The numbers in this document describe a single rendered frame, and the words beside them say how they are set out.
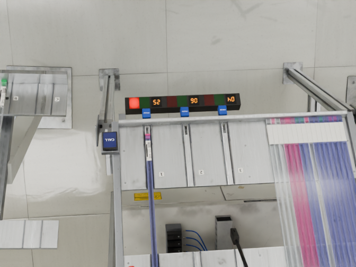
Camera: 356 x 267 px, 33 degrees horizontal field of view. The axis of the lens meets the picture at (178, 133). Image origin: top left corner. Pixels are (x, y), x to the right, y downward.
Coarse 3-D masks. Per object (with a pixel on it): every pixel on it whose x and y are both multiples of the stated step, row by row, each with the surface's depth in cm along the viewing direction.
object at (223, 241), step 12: (108, 72) 239; (312, 108) 218; (96, 132) 168; (96, 144) 169; (108, 156) 217; (108, 168) 218; (216, 216) 194; (228, 216) 194; (168, 228) 191; (180, 228) 191; (216, 228) 194; (228, 228) 191; (168, 240) 190; (180, 240) 190; (216, 240) 195; (228, 240) 192; (168, 252) 190; (180, 252) 191
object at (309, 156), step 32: (288, 128) 174; (320, 128) 174; (288, 160) 169; (320, 160) 170; (288, 192) 165; (320, 192) 166; (352, 192) 166; (288, 224) 161; (320, 224) 162; (352, 224) 162; (288, 256) 158; (320, 256) 158; (352, 256) 159
